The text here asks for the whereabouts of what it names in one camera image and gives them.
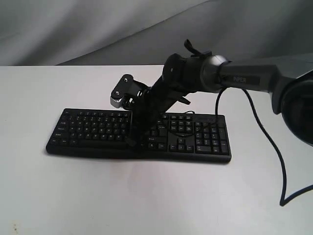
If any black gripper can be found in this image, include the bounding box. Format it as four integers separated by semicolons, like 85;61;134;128
125;77;190;147

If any black Acer keyboard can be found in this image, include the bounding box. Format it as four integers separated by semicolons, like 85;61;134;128
46;108;231;164

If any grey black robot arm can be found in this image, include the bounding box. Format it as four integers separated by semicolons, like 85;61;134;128
123;54;313;144

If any grey backdrop cloth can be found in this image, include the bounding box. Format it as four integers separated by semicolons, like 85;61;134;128
0;0;313;66

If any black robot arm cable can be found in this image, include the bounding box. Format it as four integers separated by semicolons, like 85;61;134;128
215;86;313;207

